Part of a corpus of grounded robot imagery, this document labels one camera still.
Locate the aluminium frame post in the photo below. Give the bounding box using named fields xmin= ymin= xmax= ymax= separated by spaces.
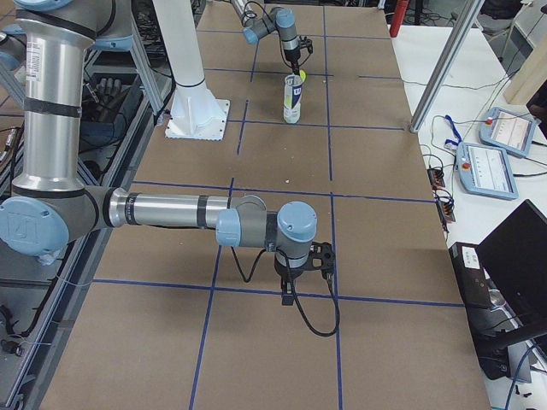
xmin=409 ymin=0 xmax=485 ymax=133

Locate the black laptop computer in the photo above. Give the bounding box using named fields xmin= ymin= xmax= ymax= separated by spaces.
xmin=477 ymin=199 xmax=546 ymax=321

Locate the clear tennis ball can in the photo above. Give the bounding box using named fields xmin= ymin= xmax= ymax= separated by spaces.
xmin=283 ymin=74 xmax=303 ymax=124

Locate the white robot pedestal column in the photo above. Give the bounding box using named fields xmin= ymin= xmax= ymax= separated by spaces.
xmin=151 ymin=0 xmax=215 ymax=138

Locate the teach pendant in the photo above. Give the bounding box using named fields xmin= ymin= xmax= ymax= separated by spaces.
xmin=479 ymin=107 xmax=538 ymax=158
xmin=456 ymin=142 xmax=519 ymax=200

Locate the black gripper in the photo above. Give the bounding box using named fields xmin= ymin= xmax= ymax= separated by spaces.
xmin=283 ymin=40 xmax=302 ymax=77
xmin=274 ymin=250 xmax=313 ymax=306

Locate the far teach pendant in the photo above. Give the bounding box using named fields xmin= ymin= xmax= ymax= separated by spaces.
xmin=479 ymin=107 xmax=538 ymax=158

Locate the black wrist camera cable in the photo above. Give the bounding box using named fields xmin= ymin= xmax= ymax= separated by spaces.
xmin=229 ymin=247 xmax=341 ymax=337

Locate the white mounting base plate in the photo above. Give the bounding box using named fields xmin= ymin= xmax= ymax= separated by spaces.
xmin=165 ymin=97 xmax=231 ymax=141

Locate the red cylinder bottle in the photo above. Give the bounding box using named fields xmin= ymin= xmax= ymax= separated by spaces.
xmin=390 ymin=0 xmax=409 ymax=38

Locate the black computer box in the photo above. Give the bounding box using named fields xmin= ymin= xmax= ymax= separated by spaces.
xmin=448 ymin=241 xmax=547 ymax=381

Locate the near teach pendant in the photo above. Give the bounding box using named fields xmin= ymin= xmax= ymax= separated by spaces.
xmin=456 ymin=142 xmax=519 ymax=200

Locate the brown paper table cover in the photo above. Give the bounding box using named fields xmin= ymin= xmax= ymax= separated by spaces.
xmin=41 ymin=3 xmax=490 ymax=409

